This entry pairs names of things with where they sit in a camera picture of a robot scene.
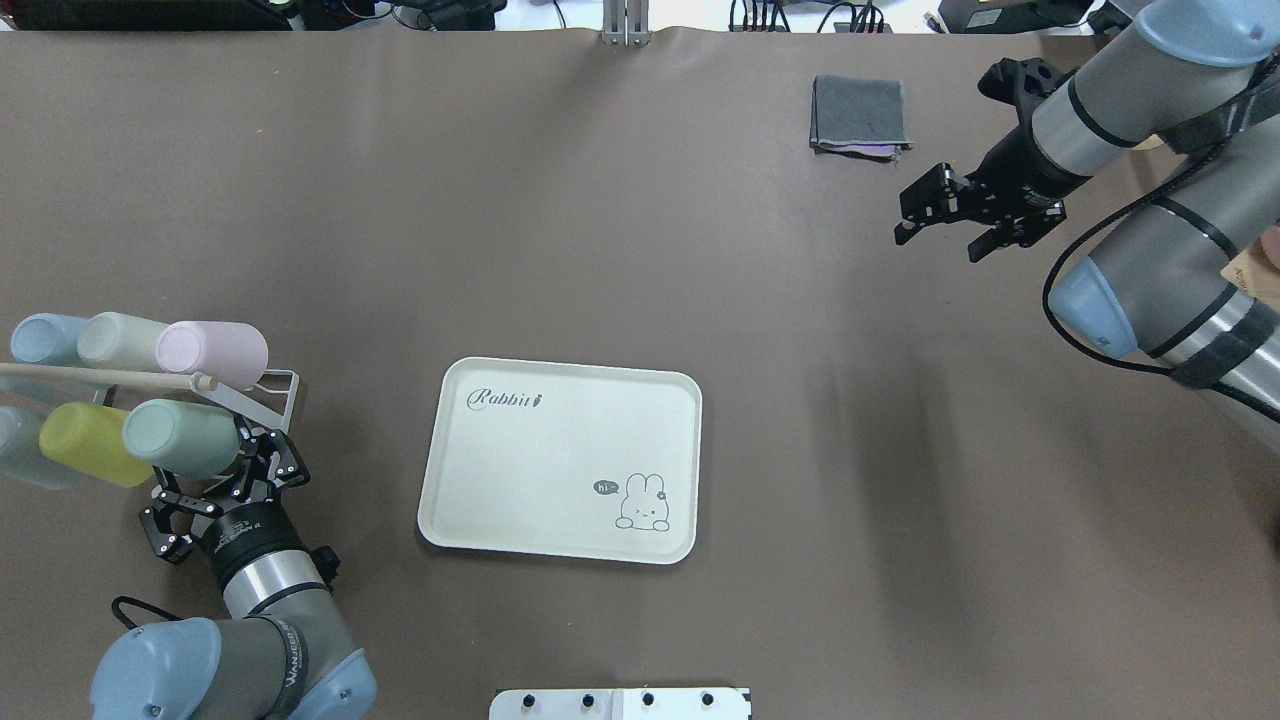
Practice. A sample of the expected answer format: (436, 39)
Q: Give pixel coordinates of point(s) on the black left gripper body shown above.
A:
(237, 539)

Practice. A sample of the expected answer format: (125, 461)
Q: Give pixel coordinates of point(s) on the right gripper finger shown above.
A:
(937, 197)
(1001, 236)

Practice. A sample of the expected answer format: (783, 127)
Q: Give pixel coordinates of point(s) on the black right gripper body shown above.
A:
(1014, 167)

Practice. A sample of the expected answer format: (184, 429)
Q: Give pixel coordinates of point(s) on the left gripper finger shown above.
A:
(268, 464)
(167, 543)

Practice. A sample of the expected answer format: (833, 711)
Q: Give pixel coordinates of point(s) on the green cup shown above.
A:
(191, 440)

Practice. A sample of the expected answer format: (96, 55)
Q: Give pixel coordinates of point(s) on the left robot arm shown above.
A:
(284, 652)

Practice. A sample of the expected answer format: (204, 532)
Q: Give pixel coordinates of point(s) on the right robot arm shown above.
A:
(1142, 289)

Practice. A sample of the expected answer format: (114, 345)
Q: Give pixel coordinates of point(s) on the white cup rack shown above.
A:
(271, 408)

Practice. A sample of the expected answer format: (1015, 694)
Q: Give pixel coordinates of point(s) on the pink cup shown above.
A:
(234, 354)

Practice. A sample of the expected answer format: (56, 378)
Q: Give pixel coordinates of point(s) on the yellow cup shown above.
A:
(89, 438)

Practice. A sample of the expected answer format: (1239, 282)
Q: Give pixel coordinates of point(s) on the pale grey cup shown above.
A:
(21, 455)

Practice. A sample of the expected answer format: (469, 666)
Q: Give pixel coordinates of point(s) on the pale green-white cup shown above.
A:
(118, 341)

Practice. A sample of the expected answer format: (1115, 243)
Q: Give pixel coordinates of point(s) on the light blue cup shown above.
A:
(48, 339)

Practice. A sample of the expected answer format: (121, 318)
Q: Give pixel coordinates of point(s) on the cream rabbit tray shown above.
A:
(560, 459)

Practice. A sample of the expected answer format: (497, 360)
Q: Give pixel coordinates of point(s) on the grey folded cloth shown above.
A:
(859, 117)

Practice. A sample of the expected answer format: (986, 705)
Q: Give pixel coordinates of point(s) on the bamboo cutting board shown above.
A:
(1255, 270)

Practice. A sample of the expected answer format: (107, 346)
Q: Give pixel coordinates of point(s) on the aluminium frame post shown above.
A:
(626, 23)

